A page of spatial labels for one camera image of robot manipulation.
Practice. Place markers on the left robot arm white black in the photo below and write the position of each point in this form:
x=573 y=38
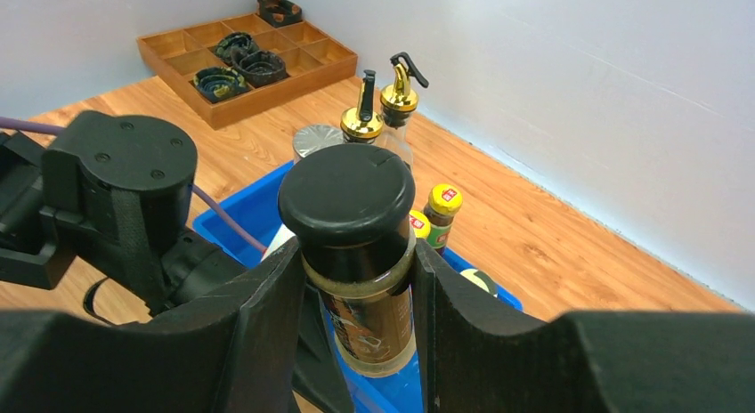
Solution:
x=115 y=192

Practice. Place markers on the jar with silver lid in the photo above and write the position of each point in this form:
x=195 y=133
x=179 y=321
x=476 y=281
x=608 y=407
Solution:
x=312 y=138

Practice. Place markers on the dark coiled roll upper right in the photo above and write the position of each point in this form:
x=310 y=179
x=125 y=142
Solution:
x=260 y=68

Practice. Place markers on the dark coiled roll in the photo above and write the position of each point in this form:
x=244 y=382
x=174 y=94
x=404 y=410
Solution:
x=235 y=42
x=220 y=83
x=260 y=68

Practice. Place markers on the red label sauce bottle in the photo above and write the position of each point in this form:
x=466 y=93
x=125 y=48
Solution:
x=443 y=203

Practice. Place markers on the small black pepper shaker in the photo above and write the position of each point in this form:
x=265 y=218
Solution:
x=349 y=207

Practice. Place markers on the dark coiled roll upper left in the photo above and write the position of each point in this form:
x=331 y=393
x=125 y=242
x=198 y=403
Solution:
x=235 y=42

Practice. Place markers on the blue plastic divided bin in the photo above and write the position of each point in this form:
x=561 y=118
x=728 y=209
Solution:
x=254 y=208

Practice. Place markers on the wooden compartment tray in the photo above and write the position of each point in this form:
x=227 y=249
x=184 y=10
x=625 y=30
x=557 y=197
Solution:
x=313 y=59

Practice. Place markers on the clear glass oil bottle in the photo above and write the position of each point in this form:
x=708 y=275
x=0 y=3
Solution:
x=362 y=124

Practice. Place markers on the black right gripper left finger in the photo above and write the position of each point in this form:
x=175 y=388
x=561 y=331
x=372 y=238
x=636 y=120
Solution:
x=230 y=350

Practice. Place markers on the black coiled item outside tray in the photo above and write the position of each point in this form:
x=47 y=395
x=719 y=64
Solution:
x=279 y=13

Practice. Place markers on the dark coiled roll lower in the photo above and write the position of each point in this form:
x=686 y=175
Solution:
x=220 y=83

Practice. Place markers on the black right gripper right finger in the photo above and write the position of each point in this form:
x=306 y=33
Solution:
x=478 y=354

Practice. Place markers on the glass bottle with brown sauce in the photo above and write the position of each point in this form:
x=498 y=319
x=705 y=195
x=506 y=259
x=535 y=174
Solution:
x=398 y=102

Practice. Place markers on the green label sauce bottle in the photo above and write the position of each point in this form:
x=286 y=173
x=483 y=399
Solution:
x=420 y=224

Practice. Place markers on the jar with pale yellow lid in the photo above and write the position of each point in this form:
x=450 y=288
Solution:
x=482 y=280

